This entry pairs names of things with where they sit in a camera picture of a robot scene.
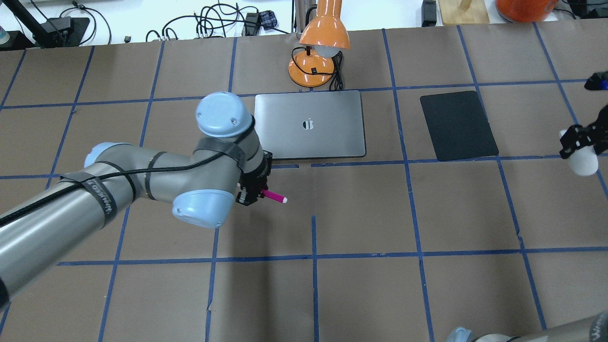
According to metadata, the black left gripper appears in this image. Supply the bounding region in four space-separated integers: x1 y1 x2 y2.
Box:
235 150 273 206

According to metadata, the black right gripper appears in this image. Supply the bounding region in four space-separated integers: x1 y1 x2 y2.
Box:
560 71 608 160

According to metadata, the pink pen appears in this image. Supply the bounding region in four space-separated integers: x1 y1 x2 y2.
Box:
261 189 288 204

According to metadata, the white computer mouse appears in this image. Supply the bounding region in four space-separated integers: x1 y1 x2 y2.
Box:
566 147 599 177

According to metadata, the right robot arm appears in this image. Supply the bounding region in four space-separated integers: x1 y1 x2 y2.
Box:
446 106 608 342

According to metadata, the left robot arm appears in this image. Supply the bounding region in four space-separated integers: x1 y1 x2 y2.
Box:
0 92 272 310

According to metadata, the silver laptop notebook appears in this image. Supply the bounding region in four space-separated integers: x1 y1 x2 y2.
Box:
254 90 367 160

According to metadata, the black mousepad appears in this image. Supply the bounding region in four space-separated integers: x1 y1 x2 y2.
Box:
419 90 499 162

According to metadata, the orange round object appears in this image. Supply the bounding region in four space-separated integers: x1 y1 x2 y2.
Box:
495 0 558 22

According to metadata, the orange desk lamp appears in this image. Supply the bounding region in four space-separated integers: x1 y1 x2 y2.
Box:
287 0 351 91

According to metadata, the wooden board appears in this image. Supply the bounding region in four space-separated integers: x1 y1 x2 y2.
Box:
437 0 489 26

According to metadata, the black stand base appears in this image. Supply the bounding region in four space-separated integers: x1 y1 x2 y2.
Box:
0 0 91 49

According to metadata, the black braided cable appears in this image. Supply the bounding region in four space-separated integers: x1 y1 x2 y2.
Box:
0 124 255 224

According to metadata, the black lamp power cord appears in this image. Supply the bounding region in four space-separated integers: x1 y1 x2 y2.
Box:
304 47 344 92

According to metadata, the black cable bundle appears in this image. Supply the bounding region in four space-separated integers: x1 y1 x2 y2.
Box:
145 4 290 43

